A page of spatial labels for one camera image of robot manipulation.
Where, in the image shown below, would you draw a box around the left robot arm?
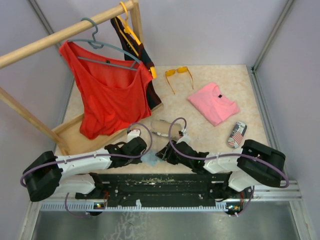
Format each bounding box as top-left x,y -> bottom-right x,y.
20,136 -> 151,202

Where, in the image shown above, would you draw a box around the grey-blue clothes hanger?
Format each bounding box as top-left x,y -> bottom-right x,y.
67,17 -> 142,71

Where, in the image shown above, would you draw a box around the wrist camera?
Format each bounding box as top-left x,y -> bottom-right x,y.
177,129 -> 191,143
127,128 -> 141,142

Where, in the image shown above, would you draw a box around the grey patterned glasses case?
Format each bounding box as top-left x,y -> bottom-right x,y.
150,119 -> 182,139

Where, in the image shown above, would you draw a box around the wooden clothes rack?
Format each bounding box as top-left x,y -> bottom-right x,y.
0,0 -> 165,156

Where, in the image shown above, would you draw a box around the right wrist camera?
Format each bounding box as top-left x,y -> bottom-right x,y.
177,129 -> 191,143

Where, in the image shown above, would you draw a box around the folded pink t-shirt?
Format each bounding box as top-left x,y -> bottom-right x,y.
187,82 -> 240,127

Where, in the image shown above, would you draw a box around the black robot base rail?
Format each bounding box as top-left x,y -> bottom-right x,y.
39,172 -> 300,216

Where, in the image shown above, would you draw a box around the yellow clothes hanger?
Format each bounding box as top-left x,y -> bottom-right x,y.
115,1 -> 157,79

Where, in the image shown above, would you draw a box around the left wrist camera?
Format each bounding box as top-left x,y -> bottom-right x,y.
127,128 -> 141,142

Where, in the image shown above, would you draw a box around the dark navy maroon garment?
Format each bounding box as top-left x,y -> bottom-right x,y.
110,17 -> 162,110

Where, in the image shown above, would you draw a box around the narrow blue cleaning cloth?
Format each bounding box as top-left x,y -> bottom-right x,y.
141,152 -> 161,167

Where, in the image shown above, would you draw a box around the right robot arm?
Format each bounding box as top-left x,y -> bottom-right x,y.
155,139 -> 290,198

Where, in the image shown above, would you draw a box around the orange sunglasses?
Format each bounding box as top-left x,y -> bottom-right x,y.
164,66 -> 195,95

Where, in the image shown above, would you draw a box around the red tank top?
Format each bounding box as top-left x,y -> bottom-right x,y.
59,41 -> 153,140

